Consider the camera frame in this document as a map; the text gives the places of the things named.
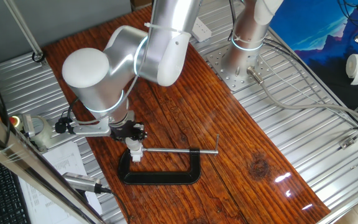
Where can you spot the white LED light bulb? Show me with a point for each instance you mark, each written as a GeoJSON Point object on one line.
{"type": "Point", "coordinates": [133, 143]}

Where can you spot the white power strip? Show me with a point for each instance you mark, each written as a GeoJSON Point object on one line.
{"type": "Point", "coordinates": [202, 31]}

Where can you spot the blue landscape poster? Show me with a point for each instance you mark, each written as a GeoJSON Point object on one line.
{"type": "Point", "coordinates": [315, 31]}

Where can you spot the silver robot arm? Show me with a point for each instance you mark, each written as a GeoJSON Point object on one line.
{"type": "Point", "coordinates": [104, 74]}

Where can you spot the black C-clamp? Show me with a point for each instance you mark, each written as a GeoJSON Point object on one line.
{"type": "Point", "coordinates": [160, 178]}

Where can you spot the red emergency stop button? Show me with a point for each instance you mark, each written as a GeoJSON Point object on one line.
{"type": "Point", "coordinates": [15, 121]}

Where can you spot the shiny metal frame bar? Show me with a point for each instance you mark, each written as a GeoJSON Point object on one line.
{"type": "Point", "coordinates": [26, 161]}

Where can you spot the silver metal bracket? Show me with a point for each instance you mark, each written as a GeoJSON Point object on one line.
{"type": "Point", "coordinates": [27, 124]}

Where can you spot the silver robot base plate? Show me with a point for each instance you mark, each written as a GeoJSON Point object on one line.
{"type": "Point", "coordinates": [216, 60]}

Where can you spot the white lamp socket adapter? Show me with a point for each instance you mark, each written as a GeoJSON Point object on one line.
{"type": "Point", "coordinates": [136, 154]}

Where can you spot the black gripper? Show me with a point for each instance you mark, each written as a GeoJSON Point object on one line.
{"type": "Point", "coordinates": [126, 129]}

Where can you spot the brown wooden board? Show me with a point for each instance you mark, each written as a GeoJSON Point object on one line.
{"type": "Point", "coordinates": [197, 109]}

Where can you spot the black keyboard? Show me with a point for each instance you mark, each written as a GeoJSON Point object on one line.
{"type": "Point", "coordinates": [2, 193]}

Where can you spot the aluminium profile post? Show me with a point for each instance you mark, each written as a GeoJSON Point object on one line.
{"type": "Point", "coordinates": [23, 31]}

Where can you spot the silver ribbed depth camera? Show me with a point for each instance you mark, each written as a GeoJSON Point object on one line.
{"type": "Point", "coordinates": [79, 182]}

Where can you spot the printed paper sheets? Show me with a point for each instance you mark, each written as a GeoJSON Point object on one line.
{"type": "Point", "coordinates": [64, 158]}

